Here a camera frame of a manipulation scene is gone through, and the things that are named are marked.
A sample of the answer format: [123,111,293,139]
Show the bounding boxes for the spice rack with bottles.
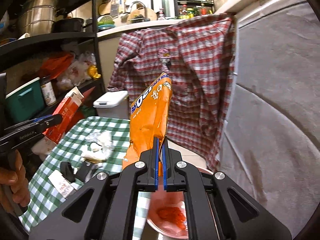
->
[177,0,215,19]

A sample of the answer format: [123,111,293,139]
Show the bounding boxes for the clear plastic bag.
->
[80,131,114,163]

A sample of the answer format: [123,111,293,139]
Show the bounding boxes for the green white checkered tablecloth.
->
[18,116,153,240]

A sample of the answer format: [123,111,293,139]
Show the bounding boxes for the white food bags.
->
[56,51,97,91]

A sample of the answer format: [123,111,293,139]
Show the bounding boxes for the steel stock pot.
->
[18,0,58,36]

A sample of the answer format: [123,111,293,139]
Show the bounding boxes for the grey covered appliance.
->
[220,0,319,237]

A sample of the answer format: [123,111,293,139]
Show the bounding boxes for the black metal shelf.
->
[1,0,105,124]

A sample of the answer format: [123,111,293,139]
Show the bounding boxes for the white labelled jar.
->
[41,76,57,106]

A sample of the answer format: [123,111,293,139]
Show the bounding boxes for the yellow toy figure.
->
[87,65,101,79]

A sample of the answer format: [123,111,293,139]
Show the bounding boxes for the red plaid shirt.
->
[108,14,235,170]

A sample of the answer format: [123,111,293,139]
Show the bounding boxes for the left hand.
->
[1,150,30,207]

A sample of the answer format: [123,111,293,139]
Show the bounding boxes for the black coffee sachet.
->
[75,161,98,183]

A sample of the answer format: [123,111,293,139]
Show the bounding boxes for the orange plastic bag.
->
[156,206,187,230]

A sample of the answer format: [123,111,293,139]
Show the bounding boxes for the red white milk carton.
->
[44,86,84,144]
[48,170,76,198]

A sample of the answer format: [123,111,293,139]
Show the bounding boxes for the orange snack bag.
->
[122,73,172,168]

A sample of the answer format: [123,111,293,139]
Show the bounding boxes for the pink plastic trash bin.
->
[145,167,216,240]

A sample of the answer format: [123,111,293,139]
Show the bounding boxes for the white lidded trash can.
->
[93,90,130,119]

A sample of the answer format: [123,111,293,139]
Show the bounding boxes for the black sock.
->
[60,161,75,183]

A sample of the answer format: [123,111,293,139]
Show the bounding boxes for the green storage box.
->
[5,77,45,123]

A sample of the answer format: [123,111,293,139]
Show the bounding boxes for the red plastic bag on shelf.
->
[38,51,74,80]

